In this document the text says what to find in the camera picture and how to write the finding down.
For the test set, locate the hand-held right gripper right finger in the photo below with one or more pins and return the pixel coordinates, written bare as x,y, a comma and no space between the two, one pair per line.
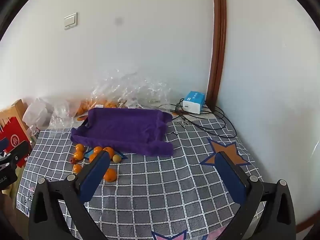
228,180

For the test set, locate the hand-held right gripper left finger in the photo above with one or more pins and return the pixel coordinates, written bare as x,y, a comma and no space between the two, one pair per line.
96,177

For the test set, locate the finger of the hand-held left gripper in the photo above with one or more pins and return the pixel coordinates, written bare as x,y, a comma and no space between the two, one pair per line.
22,150

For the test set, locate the small orange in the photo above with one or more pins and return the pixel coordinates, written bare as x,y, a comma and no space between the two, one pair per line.
80,147
92,157
110,175
77,168
97,150
78,155
110,151

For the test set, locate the tan longan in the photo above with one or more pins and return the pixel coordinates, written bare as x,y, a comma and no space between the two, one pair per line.
116,158

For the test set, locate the small red fruit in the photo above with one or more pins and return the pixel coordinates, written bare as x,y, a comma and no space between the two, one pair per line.
73,160

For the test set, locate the purple towel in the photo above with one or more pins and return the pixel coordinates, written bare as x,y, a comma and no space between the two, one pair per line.
120,130

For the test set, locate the red bag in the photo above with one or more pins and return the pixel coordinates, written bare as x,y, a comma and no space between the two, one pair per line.
15,135

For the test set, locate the clear plastic bottle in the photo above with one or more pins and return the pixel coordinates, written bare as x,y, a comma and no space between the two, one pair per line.
33,133

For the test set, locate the wooden chair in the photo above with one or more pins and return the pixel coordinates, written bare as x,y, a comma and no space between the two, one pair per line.
17,110

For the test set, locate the white plastic bag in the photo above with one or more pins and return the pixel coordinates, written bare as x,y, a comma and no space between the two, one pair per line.
37,112

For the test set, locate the grey checked tablecloth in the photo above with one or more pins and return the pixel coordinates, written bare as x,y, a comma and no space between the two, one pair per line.
162,185

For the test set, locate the pile of bagged oranges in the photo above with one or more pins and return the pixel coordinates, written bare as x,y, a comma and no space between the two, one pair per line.
100,104

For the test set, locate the blue white tissue pack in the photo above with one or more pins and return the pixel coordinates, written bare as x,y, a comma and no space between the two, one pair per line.
192,101

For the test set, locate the large clear plastic bag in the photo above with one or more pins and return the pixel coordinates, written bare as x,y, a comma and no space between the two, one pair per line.
130,90

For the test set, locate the brown wooden door frame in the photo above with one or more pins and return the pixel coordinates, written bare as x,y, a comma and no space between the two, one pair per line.
217,42

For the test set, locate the white light switch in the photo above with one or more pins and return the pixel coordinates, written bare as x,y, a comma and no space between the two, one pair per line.
70,20

